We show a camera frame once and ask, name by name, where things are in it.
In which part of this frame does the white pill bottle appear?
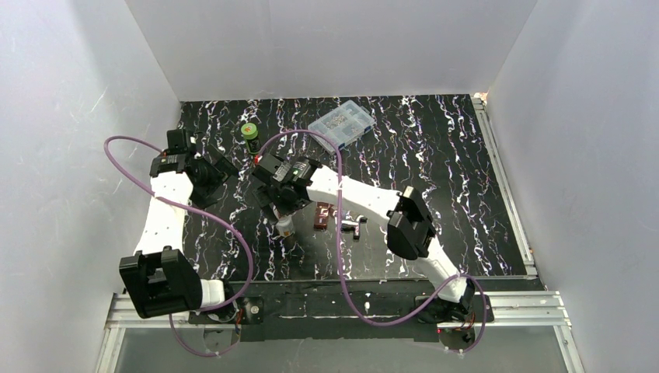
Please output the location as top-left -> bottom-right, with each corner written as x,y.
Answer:
273,207 -> 295,238

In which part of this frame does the red weekly pill organizer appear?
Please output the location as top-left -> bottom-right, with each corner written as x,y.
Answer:
313,202 -> 333,231

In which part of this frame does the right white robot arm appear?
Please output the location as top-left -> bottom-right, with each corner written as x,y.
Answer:
252,154 -> 475,314

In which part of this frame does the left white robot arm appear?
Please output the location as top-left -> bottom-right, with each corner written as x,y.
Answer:
119,129 -> 238,319

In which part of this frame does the green capped dark bottle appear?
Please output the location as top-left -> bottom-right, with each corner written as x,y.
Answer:
240,123 -> 262,155

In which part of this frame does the chrome metal faucet fitting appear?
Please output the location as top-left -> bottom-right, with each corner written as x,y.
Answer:
340,215 -> 368,242

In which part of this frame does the clear plastic compartment box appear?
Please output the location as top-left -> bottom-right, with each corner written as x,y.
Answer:
308,100 -> 375,154

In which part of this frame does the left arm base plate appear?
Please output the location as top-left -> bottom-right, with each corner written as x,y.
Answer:
188,296 -> 265,351

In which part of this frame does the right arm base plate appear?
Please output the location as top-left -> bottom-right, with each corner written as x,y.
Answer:
414,294 -> 495,354

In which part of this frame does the aluminium frame rail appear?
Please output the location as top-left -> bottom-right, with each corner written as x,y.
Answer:
106,95 -> 584,372

